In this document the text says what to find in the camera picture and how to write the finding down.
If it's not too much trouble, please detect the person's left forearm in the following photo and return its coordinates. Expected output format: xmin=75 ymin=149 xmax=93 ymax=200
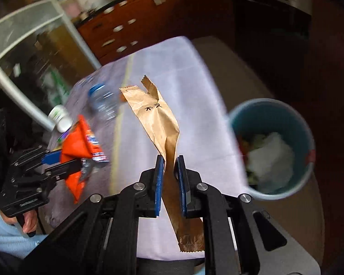
xmin=0 ymin=212 xmax=50 ymax=261

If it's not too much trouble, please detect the grey and purple table cloth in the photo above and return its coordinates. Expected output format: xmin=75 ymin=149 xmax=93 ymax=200
xmin=43 ymin=36 xmax=250 ymax=260

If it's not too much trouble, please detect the white tissue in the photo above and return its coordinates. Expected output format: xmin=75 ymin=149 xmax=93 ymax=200
xmin=247 ymin=132 xmax=294 ymax=194

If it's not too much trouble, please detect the white-framed glass door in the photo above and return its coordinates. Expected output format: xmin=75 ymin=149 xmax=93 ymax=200
xmin=0 ymin=0 xmax=101 ymax=132

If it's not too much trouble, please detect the teal waste bin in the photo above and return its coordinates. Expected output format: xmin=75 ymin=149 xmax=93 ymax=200
xmin=227 ymin=98 xmax=316 ymax=201

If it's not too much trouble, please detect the green and white plastic bag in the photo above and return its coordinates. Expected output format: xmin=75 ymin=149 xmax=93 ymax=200
xmin=42 ymin=69 xmax=71 ymax=107

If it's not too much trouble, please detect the clear plastic water bottle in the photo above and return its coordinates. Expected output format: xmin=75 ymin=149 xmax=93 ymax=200
xmin=88 ymin=84 xmax=121 ymax=121

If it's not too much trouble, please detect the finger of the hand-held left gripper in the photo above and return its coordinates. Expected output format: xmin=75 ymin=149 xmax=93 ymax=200
xmin=44 ymin=159 xmax=89 ymax=183
xmin=42 ymin=150 xmax=63 ymax=166

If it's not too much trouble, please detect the black built-in oven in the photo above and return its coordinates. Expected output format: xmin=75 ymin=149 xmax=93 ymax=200
xmin=229 ymin=0 xmax=316 ymax=49

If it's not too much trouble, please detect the orange snack packet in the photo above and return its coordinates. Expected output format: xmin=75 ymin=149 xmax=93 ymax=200
xmin=60 ymin=115 xmax=109 ymax=204

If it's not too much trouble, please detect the person's left hand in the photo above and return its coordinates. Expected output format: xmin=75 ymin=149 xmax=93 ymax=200
xmin=1 ymin=210 xmax=38 ymax=237

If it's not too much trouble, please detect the green and purple packet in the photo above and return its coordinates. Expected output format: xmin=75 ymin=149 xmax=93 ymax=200
xmin=55 ymin=132 xmax=69 ymax=151

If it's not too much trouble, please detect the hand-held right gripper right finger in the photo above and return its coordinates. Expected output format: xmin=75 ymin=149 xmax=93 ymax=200
xmin=176 ymin=155 xmax=321 ymax=275

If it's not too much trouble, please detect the white cup with green print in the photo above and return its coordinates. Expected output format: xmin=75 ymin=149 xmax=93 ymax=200
xmin=48 ymin=104 xmax=73 ymax=132

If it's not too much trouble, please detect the brown paper wrapper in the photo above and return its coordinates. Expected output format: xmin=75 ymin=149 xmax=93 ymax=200
xmin=119 ymin=75 xmax=205 ymax=253

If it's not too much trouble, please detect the dark grey cloth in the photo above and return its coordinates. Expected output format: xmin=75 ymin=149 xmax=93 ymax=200
xmin=137 ymin=257 xmax=205 ymax=275

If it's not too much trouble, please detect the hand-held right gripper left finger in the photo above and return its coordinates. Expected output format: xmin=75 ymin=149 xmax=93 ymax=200
xmin=31 ymin=155 xmax=165 ymax=275

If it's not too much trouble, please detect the wooden kitchen cabinet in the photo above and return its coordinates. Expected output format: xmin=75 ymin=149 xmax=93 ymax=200
xmin=77 ymin=0 xmax=236 ymax=66

